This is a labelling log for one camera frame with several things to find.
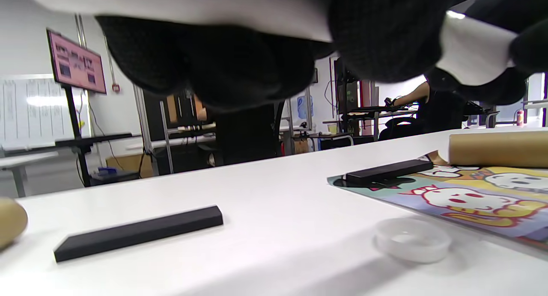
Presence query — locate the person's left hand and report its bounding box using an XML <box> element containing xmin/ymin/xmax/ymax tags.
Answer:
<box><xmin>94</xmin><ymin>0</ymin><xmax>461</xmax><ymax>113</ymax></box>

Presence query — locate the person's right hand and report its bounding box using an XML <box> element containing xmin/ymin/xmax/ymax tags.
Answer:
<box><xmin>425</xmin><ymin>0</ymin><xmax>548</xmax><ymax>106</ymax></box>

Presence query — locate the white cartoon print poster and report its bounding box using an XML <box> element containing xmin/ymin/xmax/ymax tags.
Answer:
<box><xmin>17</xmin><ymin>0</ymin><xmax>521</xmax><ymax>87</ymax></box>

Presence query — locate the brown cardboard mailing tube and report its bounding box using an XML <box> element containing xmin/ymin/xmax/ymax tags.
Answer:
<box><xmin>438</xmin><ymin>130</ymin><xmax>548</xmax><ymax>168</ymax></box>
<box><xmin>0</xmin><ymin>197</ymin><xmax>28</xmax><ymax>249</ymax></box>

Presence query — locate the black bar weight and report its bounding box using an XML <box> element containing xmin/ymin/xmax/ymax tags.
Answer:
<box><xmin>54</xmin><ymin>205</ymin><xmax>224</xmax><ymax>263</ymax></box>
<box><xmin>346</xmin><ymin>159</ymin><xmax>434</xmax><ymax>186</ymax></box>

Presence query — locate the colourful cartoon panel poster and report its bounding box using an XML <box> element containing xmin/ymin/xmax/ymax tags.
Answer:
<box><xmin>328</xmin><ymin>153</ymin><xmax>548</xmax><ymax>250</ymax></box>

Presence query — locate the black wheeled computer stand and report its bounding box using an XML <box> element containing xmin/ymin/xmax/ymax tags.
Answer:
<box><xmin>214</xmin><ymin>101</ymin><xmax>285</xmax><ymax>166</ymax></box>

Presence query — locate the brown cardboard box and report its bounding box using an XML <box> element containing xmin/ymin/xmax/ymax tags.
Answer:
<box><xmin>105</xmin><ymin>153</ymin><xmax>155</xmax><ymax>179</ymax></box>

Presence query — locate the black office chair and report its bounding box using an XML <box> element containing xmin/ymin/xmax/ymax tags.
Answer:
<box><xmin>379</xmin><ymin>115</ymin><xmax>429</xmax><ymax>141</ymax></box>

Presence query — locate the whiteboard with table chart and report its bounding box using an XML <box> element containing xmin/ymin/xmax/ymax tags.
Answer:
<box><xmin>0</xmin><ymin>75</ymin><xmax>91</xmax><ymax>149</ymax></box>

